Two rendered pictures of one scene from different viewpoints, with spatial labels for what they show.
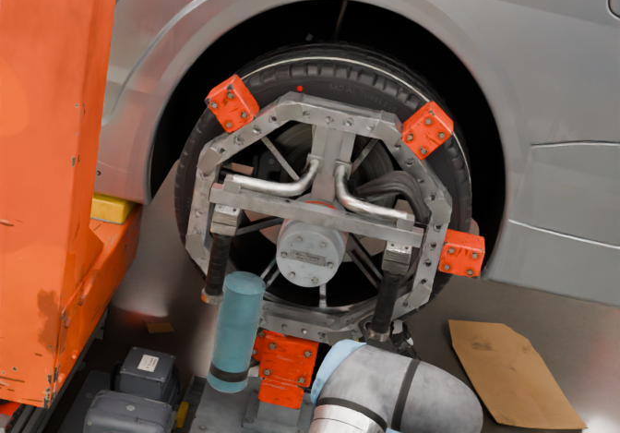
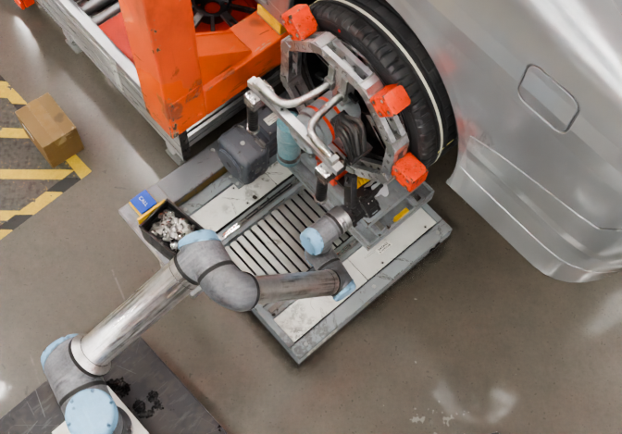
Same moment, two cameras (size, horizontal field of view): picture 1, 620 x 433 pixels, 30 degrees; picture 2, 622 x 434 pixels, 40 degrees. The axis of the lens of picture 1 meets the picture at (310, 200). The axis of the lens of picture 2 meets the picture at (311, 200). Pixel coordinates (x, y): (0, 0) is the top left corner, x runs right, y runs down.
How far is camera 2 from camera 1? 1.96 m
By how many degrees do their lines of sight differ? 48
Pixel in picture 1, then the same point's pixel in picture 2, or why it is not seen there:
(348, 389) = (181, 258)
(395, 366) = (205, 262)
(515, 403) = not seen: hidden behind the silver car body
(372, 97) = (373, 60)
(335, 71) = (357, 32)
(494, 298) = not seen: outside the picture
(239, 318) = (280, 139)
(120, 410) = (236, 142)
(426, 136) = (381, 107)
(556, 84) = (485, 114)
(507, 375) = not seen: hidden behind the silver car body
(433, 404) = (210, 291)
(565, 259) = (487, 205)
